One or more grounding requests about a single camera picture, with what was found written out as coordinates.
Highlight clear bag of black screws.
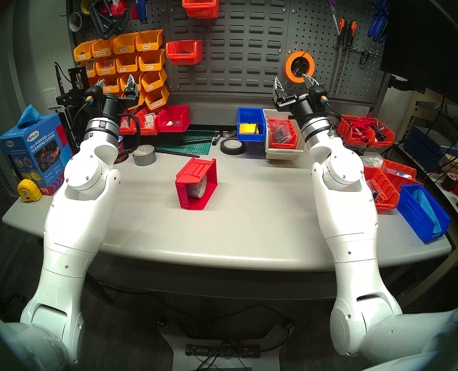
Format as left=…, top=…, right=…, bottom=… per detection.
left=272, top=121, right=294, bottom=143

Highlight black tape roll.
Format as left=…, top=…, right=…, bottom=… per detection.
left=220, top=138, right=246, bottom=156

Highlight yellow bin labelled M3-4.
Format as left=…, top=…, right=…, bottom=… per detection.
left=138, top=49, right=166, bottom=71

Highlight yellow bin labelled M3X6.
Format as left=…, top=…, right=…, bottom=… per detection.
left=135, top=29, right=164, bottom=52

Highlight grey louvred pegboard panel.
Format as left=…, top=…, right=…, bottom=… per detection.
left=66, top=0, right=392, bottom=106

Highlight grey duct tape roll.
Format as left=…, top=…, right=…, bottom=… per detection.
left=132, top=145, right=157, bottom=167

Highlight red tool bundle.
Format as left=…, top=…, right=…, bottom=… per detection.
left=347, top=117, right=378, bottom=141

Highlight red and white tape roll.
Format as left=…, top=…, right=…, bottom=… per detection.
left=100, top=0, right=129, bottom=16

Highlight purple handled scissors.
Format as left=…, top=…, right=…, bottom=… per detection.
left=321, top=0, right=341, bottom=34

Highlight black probe pen with cable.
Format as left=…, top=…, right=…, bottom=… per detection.
left=54, top=62, right=65, bottom=94

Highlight black vise clamp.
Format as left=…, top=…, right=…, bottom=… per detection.
left=89, top=0, right=131, bottom=40

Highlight yellow bin labelled M3-8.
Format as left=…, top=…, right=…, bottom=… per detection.
left=119, top=72, right=143, bottom=92

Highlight blue cloth in bin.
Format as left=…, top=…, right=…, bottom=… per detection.
left=413, top=189, right=444, bottom=233

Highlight dark blue crate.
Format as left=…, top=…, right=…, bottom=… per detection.
left=404, top=125, right=446, bottom=166

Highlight orange-red wall bin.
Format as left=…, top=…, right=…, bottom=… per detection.
left=182, top=0, right=221, bottom=19
left=166, top=40, right=203, bottom=65

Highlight large beige plastic bin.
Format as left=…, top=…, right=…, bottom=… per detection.
left=263, top=109, right=307, bottom=160

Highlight yellow bin labelled M4-0.7X6 HEX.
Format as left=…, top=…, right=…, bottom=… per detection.
left=145, top=85, right=170, bottom=110

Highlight red bin with glue sticks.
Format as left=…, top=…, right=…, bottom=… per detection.
left=362, top=166, right=401, bottom=212

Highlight blue cloth in box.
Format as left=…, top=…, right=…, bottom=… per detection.
left=17, top=104, right=41, bottom=129

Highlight black metal stand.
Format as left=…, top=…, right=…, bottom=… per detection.
left=56, top=66, right=94, bottom=150

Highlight black monitor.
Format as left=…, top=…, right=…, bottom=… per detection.
left=380, top=0, right=458, bottom=117

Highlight file with orange-black handle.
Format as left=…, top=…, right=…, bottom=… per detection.
left=337, top=20, right=358, bottom=96
left=331, top=18, right=347, bottom=96

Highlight yellow bin labelled M3-12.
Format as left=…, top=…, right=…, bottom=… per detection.
left=100, top=75, right=122, bottom=94

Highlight black braided cable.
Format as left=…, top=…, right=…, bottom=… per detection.
left=127, top=113, right=143, bottom=154
left=289, top=111, right=343, bottom=137

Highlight yellow bin labelled M4-6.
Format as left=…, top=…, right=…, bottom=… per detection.
left=114, top=53, right=140, bottom=73

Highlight blue and red hand tool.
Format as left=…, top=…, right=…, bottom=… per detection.
left=130, top=0, right=154, bottom=24

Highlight large blue plastic bin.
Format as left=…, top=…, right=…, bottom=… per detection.
left=396, top=184, right=451, bottom=243

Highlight orange tape roll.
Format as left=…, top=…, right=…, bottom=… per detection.
left=284, top=51, right=315, bottom=83

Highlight red plastic storage bin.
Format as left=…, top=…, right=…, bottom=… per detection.
left=362, top=117, right=395, bottom=148
left=380, top=160, right=423, bottom=191
left=134, top=107, right=160, bottom=136
left=175, top=158, right=218, bottom=211
left=120, top=111, right=135, bottom=135
left=267, top=118, right=298, bottom=149
left=336, top=115, right=370, bottom=146
left=156, top=106, right=191, bottom=133

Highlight black power strip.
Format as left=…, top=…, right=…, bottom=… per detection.
left=185, top=343, right=261, bottom=359

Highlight yellow tape measure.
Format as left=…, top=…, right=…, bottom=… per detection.
left=17, top=179, right=43, bottom=203

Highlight blue cleaning cloths box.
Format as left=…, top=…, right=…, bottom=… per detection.
left=0, top=113, right=74, bottom=196

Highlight dark red wire spool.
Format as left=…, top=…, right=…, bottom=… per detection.
left=442, top=171, right=458, bottom=193

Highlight long black rod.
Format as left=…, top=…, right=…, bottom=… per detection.
left=155, top=148, right=200, bottom=159

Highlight green cutting mat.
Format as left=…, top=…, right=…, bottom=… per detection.
left=154, top=130, right=216, bottom=156

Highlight small blue plastic bin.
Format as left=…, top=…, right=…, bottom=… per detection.
left=237, top=107, right=267, bottom=143

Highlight yellow bin labelled M4X4X6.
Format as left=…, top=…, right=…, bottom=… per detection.
left=94, top=56, right=117, bottom=76

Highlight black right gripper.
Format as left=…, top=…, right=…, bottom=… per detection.
left=272, top=74, right=329, bottom=118

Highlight yellow bin labelled M3X8 BRD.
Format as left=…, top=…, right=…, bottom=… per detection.
left=91, top=37, right=115, bottom=58

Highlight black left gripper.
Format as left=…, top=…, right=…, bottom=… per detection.
left=83, top=75, right=140, bottom=122

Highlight yellow bin labelled M3-6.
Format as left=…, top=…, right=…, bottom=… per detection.
left=140, top=68, right=168, bottom=92

